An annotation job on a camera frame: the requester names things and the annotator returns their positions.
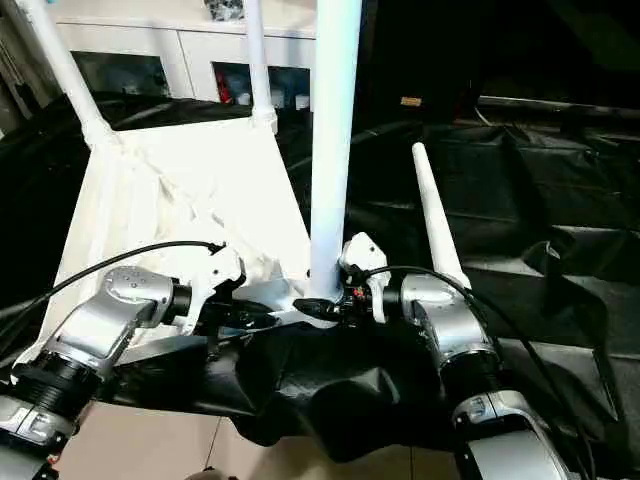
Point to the white plastic table leg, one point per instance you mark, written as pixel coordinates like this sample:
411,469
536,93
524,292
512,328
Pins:
435,215
75,85
330,150
257,60

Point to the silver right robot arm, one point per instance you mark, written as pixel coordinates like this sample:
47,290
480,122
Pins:
450,320

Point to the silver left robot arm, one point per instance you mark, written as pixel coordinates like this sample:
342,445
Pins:
100,310

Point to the dark rounded robot body part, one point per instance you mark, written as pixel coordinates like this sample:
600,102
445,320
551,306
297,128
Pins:
209,475

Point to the small bottle with white label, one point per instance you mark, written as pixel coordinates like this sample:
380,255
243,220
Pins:
301,102
243,98

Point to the white cabinet with glass doors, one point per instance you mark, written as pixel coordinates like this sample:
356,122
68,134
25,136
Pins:
150,40

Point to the long black bar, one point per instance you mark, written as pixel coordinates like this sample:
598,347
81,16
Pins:
560,106

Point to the black backdrop cloth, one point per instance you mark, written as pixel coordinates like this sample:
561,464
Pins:
500,45

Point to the grey curtain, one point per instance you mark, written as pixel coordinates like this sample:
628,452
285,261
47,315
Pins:
10,60

